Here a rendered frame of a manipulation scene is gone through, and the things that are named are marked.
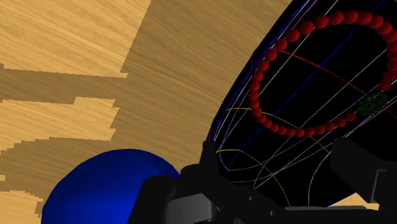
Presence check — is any black plate with red beads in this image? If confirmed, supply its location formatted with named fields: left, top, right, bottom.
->
left=200, top=0, right=397, bottom=209

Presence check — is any blue round bowl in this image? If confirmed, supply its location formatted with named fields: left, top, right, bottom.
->
left=40, top=148, right=181, bottom=224

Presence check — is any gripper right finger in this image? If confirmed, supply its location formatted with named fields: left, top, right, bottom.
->
left=329, top=137, right=397, bottom=213

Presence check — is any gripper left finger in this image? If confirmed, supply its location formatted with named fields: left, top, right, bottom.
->
left=127, top=141, right=280, bottom=224

